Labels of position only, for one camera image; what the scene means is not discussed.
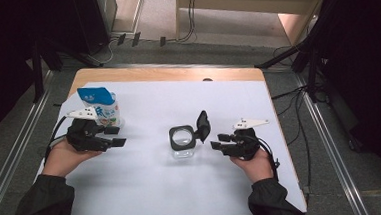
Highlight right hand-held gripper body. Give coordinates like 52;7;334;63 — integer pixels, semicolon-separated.
229;116;272;162

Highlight metal floor rail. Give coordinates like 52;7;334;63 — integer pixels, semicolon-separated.
0;69;64;215
293;68;369;215

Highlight black hanging cables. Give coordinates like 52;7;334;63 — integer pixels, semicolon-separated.
173;0;199;43

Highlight person's right hand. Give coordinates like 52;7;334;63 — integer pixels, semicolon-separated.
229;147;275;186

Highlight black tripod stand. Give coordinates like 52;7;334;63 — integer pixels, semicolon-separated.
252;28;332;107

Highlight blue and white salt bag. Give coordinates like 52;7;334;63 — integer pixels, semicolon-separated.
76;85;125;130

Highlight clear jar with black lid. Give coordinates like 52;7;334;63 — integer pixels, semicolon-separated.
167;109;214;161

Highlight grey metal cabinet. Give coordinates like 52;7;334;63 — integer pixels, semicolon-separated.
95;0;120;36

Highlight white table sheet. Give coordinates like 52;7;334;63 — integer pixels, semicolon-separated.
31;69;308;215

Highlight person's left hand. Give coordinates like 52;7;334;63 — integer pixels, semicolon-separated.
39;136;104;180

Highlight black floor cable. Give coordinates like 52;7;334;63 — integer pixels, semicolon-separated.
270;83;316;196

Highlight dark curtain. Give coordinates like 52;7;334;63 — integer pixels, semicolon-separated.
305;0;381;211
0;0;114;147

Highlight left hand-held gripper black cable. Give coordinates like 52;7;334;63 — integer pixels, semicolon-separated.
41;115;72;165

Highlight white floor cable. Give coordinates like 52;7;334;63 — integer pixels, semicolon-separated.
87;36;124;67

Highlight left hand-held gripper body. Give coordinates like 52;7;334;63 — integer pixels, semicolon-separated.
63;105;114;155

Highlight right hand-held gripper black cable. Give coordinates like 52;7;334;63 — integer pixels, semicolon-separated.
246;133;282;184

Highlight black metal stand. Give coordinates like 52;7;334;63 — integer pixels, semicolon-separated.
28;34;106;104

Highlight hand-held gripper black cable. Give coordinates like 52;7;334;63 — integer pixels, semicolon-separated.
246;133;282;184
41;115;72;165

